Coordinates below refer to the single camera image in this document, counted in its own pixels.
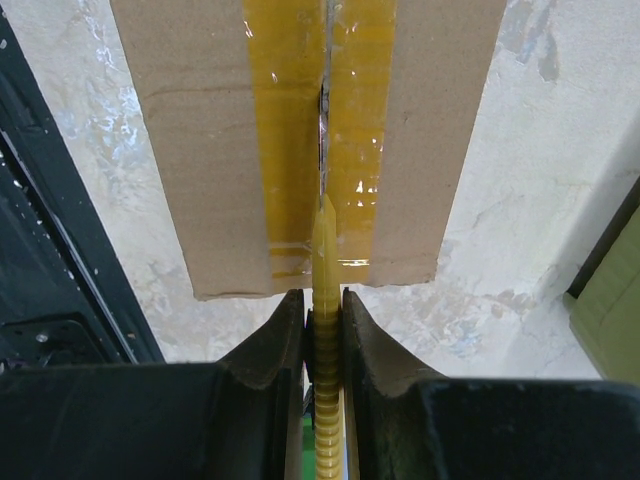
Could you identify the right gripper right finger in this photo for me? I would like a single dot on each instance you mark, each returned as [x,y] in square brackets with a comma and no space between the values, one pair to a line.
[405,420]

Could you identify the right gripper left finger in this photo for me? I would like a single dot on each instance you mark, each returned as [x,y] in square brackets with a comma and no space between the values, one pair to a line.
[237,418]

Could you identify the yellow utility knife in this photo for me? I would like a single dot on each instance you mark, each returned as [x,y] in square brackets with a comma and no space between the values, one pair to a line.
[324,444]

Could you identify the brown cardboard express box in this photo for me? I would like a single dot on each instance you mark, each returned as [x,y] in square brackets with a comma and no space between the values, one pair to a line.
[229,94]

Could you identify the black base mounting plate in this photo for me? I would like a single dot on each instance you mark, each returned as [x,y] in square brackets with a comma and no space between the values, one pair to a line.
[64,296]

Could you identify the green plastic tub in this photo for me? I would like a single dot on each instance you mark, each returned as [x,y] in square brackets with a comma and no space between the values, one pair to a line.
[604,297]

